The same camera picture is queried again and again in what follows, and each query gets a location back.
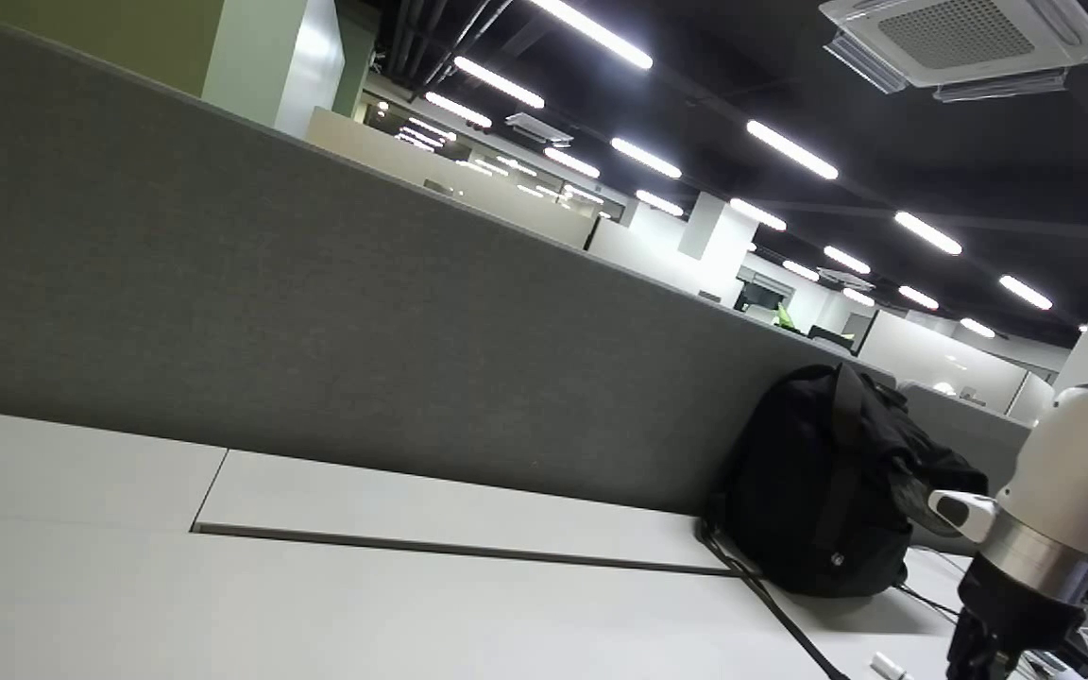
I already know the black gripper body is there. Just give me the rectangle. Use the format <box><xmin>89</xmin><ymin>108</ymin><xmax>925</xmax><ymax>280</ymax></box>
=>
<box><xmin>941</xmin><ymin>556</ymin><xmax>1088</xmax><ymax>680</ymax></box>

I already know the black backpack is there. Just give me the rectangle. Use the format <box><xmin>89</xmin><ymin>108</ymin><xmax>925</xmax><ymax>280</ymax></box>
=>
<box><xmin>709</xmin><ymin>357</ymin><xmax>995</xmax><ymax>599</ymax></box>

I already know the ceiling light strip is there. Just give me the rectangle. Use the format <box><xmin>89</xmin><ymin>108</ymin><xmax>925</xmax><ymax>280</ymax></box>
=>
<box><xmin>820</xmin><ymin>242</ymin><xmax>875</xmax><ymax>280</ymax></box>
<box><xmin>630</xmin><ymin>186</ymin><xmax>693</xmax><ymax>222</ymax></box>
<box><xmin>608</xmin><ymin>133</ymin><xmax>689</xmax><ymax>186</ymax></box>
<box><xmin>541</xmin><ymin>142</ymin><xmax>603</xmax><ymax>186</ymax></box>
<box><xmin>451</xmin><ymin>51</ymin><xmax>546</xmax><ymax>114</ymax></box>
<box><xmin>419</xmin><ymin>85</ymin><xmax>494</xmax><ymax>133</ymax></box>
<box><xmin>895</xmin><ymin>280</ymin><xmax>946</xmax><ymax>313</ymax></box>
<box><xmin>995</xmin><ymin>273</ymin><xmax>1056</xmax><ymax>318</ymax></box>
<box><xmin>742</xmin><ymin>118</ymin><xmax>844</xmax><ymax>186</ymax></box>
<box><xmin>724</xmin><ymin>191</ymin><xmax>792</xmax><ymax>232</ymax></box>
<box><xmin>891</xmin><ymin>207</ymin><xmax>967</xmax><ymax>260</ymax></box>
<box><xmin>526</xmin><ymin>0</ymin><xmax>657</xmax><ymax>74</ymax></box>

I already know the ceiling air conditioner unit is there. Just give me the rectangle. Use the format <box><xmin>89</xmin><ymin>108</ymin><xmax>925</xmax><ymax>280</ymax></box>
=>
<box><xmin>816</xmin><ymin>0</ymin><xmax>1088</xmax><ymax>105</ymax></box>

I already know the grey fabric desk divider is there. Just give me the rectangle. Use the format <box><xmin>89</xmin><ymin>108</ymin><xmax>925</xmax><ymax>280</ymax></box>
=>
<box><xmin>0</xmin><ymin>25</ymin><xmax>1034</xmax><ymax>517</ymax></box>

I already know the black strap on table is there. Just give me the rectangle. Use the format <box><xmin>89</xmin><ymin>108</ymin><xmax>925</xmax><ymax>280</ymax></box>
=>
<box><xmin>693</xmin><ymin>519</ymin><xmax>854</xmax><ymax>680</ymax></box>

